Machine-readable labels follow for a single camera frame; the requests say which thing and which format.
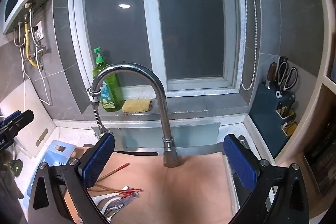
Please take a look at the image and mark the dark blue knife block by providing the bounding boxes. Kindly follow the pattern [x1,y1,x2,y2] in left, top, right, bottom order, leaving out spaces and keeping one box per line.
[249,81,298,159]

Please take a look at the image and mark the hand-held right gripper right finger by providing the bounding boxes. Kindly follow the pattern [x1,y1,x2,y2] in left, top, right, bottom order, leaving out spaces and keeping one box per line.
[224,134,310,224]

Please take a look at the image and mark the brass pipe valve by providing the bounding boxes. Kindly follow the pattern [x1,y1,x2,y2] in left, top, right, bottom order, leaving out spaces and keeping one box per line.
[22,46,50,62]

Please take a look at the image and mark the beige mat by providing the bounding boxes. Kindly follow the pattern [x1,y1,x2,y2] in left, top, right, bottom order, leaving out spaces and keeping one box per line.
[64,152,235,224]

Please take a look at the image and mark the bead chain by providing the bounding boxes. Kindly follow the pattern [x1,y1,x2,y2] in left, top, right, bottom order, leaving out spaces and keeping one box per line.
[240,0,260,91]

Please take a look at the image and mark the yellow gas hose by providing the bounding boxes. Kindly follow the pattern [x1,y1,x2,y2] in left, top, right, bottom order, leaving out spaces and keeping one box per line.
[24,22,40,68]

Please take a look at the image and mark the brown handled knife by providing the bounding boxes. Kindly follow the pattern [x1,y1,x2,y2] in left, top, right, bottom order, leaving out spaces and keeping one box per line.
[266,62,278,89]

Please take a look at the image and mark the green dish soap bottle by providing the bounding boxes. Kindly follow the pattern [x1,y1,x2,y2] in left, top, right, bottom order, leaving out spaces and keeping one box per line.
[92,47,124,112]

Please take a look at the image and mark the yellow sponge cloth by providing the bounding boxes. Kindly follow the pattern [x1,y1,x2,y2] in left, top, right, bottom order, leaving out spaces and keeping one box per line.
[121,99,153,113]

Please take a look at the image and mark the steel faucet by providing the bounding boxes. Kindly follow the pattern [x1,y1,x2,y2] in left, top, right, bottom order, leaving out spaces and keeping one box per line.
[88,63,181,168]

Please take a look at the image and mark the dark cloth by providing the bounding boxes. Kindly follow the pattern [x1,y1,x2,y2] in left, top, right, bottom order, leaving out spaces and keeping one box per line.
[0,152,25,224]

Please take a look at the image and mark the grey splash guard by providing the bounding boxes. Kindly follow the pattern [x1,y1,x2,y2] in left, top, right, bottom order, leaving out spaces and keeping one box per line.
[119,122,221,149]

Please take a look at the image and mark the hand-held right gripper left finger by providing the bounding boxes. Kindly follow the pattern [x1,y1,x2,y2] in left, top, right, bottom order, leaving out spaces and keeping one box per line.
[28,132,116,224]

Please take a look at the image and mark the white cutting board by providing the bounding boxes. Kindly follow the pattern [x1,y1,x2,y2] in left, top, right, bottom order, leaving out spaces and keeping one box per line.
[0,93,57,159]

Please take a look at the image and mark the grey handled scissors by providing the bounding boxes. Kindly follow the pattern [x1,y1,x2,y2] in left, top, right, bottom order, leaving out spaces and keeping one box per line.
[276,61,298,92]

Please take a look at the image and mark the braided steel hose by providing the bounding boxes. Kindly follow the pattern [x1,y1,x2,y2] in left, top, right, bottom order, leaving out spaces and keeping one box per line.
[29,7,44,49]

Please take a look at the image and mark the white cable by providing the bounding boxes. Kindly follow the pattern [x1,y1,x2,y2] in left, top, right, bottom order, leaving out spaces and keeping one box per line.
[22,56,53,142]

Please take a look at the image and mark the wooden cabinet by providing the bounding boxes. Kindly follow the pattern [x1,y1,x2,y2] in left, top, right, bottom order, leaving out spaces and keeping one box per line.
[273,77,336,214]

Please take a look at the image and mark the dark green holder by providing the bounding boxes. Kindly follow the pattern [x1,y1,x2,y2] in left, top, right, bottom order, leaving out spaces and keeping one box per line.
[8,158,24,178]

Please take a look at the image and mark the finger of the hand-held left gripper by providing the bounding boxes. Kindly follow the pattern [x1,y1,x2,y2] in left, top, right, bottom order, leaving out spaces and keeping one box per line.
[0,110,34,135]

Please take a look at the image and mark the white wall socket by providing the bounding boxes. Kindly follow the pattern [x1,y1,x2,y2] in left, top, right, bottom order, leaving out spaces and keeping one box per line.
[33,21,44,39]

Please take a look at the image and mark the flexible faucet sprayer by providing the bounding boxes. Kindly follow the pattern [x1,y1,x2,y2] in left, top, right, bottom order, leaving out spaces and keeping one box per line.
[89,88,112,136]

